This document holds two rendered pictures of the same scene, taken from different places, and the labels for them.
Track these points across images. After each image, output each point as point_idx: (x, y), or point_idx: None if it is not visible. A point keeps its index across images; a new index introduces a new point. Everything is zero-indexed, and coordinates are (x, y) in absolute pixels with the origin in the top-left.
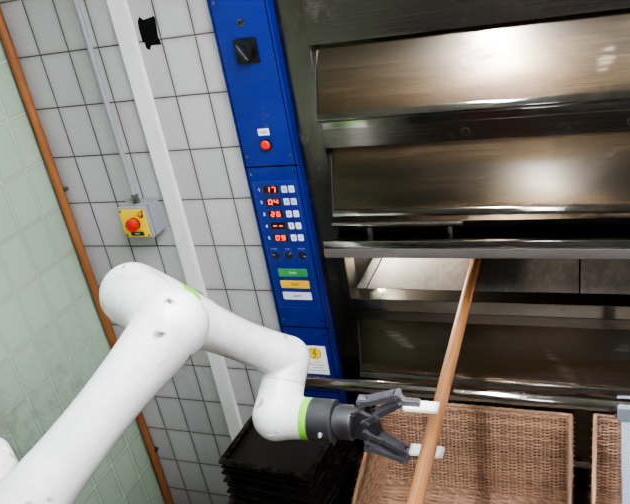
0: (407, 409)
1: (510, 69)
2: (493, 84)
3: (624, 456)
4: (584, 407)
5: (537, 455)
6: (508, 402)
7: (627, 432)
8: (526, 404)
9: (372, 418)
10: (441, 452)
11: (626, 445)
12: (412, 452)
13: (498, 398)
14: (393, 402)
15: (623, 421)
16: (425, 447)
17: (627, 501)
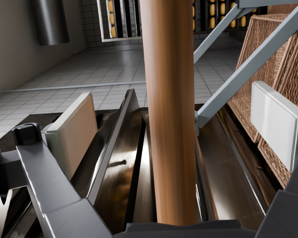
0: (53, 123)
1: None
2: None
3: (222, 88)
4: None
5: None
6: (201, 182)
7: (204, 105)
8: (199, 167)
9: (58, 221)
10: (252, 97)
11: (213, 96)
12: (289, 116)
13: (197, 194)
14: (27, 183)
15: (197, 114)
16: (140, 6)
17: (254, 53)
